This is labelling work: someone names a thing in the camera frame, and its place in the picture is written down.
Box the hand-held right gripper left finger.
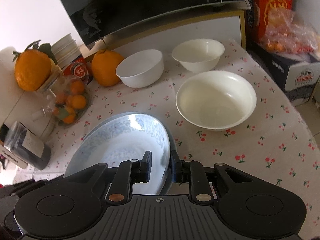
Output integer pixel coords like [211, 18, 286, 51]
[64, 151, 152, 203]

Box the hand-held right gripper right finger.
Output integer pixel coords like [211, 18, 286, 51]
[170, 151, 258, 203]

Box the blue patterned plate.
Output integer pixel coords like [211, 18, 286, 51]
[64, 112, 177, 195]

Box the large white bowl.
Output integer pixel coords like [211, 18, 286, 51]
[176, 71, 257, 131]

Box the straight-walled white bowl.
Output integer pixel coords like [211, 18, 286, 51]
[115, 49, 164, 88]

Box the flared white bowl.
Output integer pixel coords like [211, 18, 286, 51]
[172, 38, 225, 74]

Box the cherry print tablecloth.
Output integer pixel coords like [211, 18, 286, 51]
[15, 40, 320, 220]

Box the clear plastic fruit container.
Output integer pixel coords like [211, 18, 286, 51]
[54, 76, 92, 127]

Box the pile of kumquats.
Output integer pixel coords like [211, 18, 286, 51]
[55, 80, 88, 124]

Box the large orange with stem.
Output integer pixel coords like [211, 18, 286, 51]
[91, 39, 125, 87]

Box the dark labelled bottle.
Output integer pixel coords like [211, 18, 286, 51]
[0, 121, 52, 170]

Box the clear glass jar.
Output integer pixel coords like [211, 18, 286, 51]
[31, 66, 67, 140]

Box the stack of white paper cups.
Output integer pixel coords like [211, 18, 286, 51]
[51, 33, 82, 67]

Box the large orange with leaves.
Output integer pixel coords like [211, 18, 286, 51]
[12, 40, 54, 92]

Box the black and white cardboard box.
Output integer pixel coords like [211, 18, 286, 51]
[247, 42, 320, 107]

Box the black glossy microwave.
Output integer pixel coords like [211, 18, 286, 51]
[50, 0, 247, 50]

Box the plastic bag of oranges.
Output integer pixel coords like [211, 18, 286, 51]
[260, 10, 320, 55]

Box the orange carton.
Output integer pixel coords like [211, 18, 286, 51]
[246, 0, 294, 45]

